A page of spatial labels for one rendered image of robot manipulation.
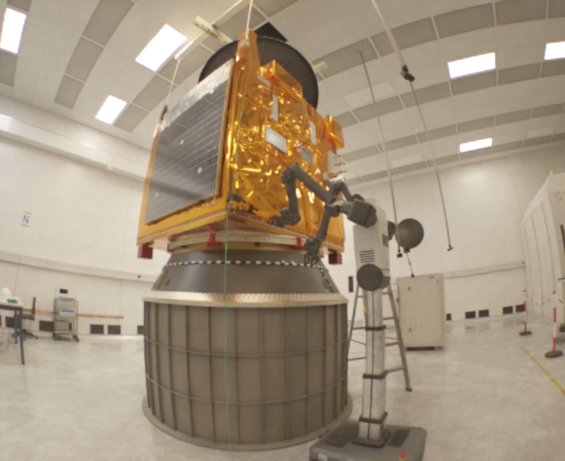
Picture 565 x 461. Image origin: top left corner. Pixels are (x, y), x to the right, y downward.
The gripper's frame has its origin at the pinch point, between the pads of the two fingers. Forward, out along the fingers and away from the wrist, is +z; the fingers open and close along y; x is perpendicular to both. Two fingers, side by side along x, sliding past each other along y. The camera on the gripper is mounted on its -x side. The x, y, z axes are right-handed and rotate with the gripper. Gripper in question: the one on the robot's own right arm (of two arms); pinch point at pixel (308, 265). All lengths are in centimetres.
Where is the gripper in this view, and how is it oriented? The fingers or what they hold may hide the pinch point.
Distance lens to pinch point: 211.4
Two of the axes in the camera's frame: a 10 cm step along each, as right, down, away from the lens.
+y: -6.1, -1.9, -7.7
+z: -3.9, 9.2, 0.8
